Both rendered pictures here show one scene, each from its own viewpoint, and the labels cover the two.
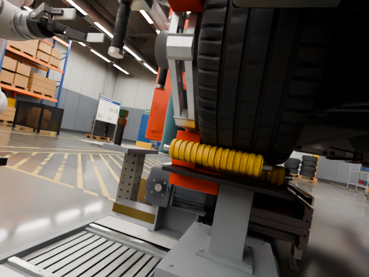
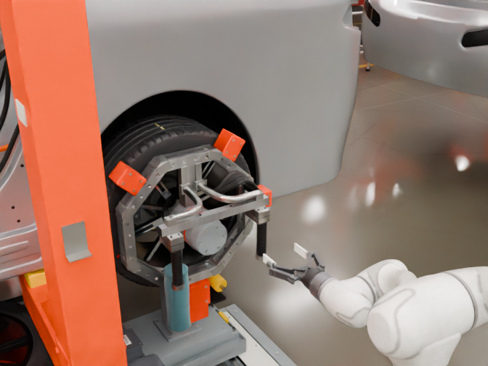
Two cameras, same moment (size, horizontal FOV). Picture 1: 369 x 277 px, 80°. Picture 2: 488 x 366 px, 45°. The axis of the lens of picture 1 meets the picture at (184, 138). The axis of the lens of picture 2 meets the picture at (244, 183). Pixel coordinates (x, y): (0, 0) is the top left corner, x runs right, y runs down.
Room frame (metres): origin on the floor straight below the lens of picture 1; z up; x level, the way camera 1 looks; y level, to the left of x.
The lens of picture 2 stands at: (2.06, 1.37, 1.92)
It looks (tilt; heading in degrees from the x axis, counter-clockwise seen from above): 26 degrees down; 220
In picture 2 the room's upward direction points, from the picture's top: straight up
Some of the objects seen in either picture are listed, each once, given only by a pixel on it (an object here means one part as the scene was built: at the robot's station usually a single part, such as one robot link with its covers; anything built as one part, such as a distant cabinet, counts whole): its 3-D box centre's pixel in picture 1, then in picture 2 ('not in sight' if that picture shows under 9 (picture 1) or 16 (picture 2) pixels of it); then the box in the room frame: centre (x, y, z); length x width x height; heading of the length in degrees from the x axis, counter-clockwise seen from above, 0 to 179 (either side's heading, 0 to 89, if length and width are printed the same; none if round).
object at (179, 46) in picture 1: (209, 52); (189, 218); (0.74, -0.03, 0.85); 0.54 x 0.07 x 0.54; 163
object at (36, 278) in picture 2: not in sight; (43, 268); (1.17, -0.36, 0.70); 0.14 x 0.14 x 0.05; 73
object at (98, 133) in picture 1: (104, 128); not in sight; (10.98, 4.03, 0.55); 1.40 x 0.80 x 1.09; 158
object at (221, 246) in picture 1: (230, 221); (176, 308); (0.69, -0.19, 0.32); 0.40 x 0.30 x 0.28; 163
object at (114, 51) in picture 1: (120, 29); (261, 239); (0.64, 0.25, 0.83); 0.04 x 0.04 x 0.16
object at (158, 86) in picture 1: (163, 72); (176, 267); (0.97, 0.15, 0.83); 0.04 x 0.04 x 0.16
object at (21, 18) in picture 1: (33, 25); (324, 287); (0.75, 0.58, 0.83); 0.09 x 0.06 x 0.09; 163
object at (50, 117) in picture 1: (38, 117); not in sight; (7.92, 5.30, 0.48); 1.27 x 0.88 x 0.97; 71
